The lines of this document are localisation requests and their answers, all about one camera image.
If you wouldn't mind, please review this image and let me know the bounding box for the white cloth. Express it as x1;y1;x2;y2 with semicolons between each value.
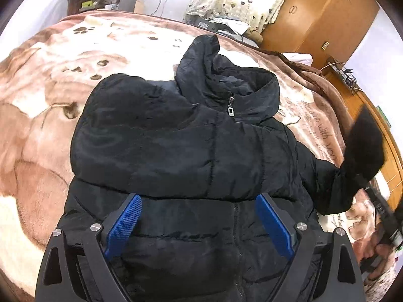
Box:
283;53;314;66

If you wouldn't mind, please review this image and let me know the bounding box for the brown plush toy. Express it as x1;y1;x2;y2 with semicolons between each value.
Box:
244;27;264;43

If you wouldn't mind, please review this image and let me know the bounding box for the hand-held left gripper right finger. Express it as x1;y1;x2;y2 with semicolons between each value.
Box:
256;193;367;302

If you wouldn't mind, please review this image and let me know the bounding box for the black power strip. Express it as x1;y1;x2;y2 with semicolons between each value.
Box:
327;57;355;84

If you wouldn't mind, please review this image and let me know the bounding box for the brown bear printed blanket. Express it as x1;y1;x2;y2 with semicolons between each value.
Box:
0;9;398;302

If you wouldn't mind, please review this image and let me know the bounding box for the black puffer jacket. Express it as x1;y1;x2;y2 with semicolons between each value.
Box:
63;34;386;302

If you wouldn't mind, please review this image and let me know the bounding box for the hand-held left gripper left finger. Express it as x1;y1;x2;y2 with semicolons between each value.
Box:
35;193;143;302

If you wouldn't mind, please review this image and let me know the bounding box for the white plastic bag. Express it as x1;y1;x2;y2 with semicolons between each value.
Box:
217;18;250;36

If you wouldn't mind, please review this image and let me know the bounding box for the wooden bed frame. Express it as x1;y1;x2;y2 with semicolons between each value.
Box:
318;64;403;216

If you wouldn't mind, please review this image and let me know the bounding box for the black flat box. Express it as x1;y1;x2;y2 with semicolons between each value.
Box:
191;16;218;32

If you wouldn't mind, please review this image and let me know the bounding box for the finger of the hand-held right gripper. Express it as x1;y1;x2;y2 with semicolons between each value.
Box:
362;185;396;245

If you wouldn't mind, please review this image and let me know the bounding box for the wooden wardrobe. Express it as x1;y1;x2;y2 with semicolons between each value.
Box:
261;0;380;66

